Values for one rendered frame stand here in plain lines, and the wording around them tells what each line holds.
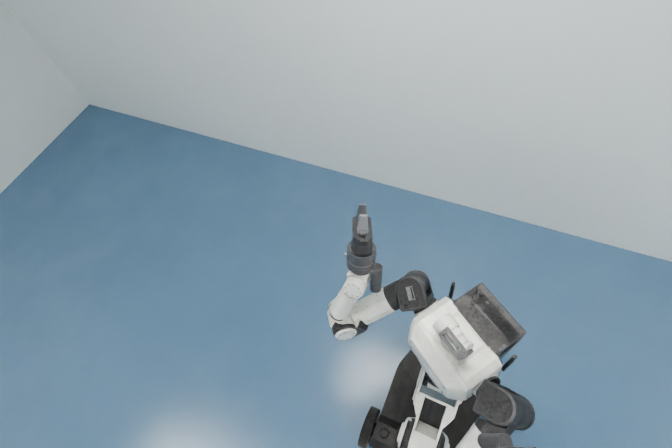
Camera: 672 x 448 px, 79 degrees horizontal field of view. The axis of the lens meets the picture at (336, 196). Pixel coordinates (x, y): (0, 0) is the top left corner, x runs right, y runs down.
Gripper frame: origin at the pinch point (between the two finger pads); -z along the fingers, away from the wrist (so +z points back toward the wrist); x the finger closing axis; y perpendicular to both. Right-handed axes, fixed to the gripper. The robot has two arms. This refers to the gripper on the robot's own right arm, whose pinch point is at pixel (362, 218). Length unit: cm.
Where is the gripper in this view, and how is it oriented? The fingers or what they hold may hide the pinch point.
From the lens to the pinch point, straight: 117.1
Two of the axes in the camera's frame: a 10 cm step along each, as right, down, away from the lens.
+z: 0.1, 8.4, 5.5
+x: -0.1, 5.5, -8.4
